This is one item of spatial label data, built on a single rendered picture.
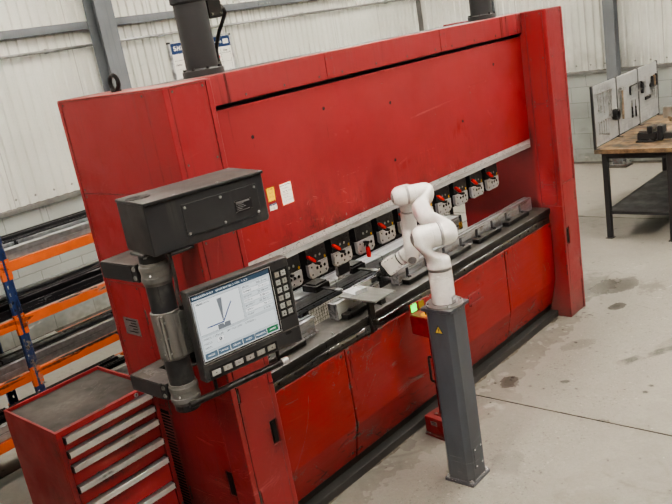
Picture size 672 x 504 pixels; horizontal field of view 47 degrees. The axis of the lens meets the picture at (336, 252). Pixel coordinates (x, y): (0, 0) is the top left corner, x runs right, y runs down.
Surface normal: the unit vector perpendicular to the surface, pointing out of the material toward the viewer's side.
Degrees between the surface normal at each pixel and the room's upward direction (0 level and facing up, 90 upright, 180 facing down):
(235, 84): 90
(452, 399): 90
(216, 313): 90
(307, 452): 87
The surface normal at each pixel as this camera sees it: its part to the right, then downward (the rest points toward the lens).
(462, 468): -0.64, 0.32
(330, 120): 0.74, 0.07
